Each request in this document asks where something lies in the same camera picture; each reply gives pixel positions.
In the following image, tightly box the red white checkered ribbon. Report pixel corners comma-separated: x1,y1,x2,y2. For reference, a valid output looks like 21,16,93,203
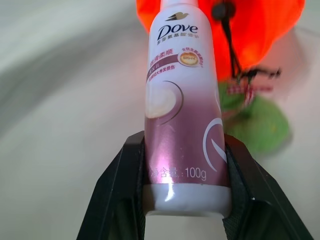
226,81,273,103

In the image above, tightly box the black pouch drawstring cord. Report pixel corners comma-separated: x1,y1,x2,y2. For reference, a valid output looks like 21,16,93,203
211,3,282,85

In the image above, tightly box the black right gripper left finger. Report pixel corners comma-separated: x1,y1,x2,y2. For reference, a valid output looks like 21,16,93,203
84,131,148,240

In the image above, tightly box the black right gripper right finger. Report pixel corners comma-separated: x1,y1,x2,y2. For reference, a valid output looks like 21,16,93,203
221,133,314,240

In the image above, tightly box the white pink Dove tube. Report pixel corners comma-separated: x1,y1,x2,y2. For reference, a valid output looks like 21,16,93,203
141,0,233,217

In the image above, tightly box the green leaf-shaped tag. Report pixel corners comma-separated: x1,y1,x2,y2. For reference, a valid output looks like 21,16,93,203
217,81,291,156

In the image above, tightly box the orange drawstring pouch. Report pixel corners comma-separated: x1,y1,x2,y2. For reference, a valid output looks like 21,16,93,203
134,0,307,82

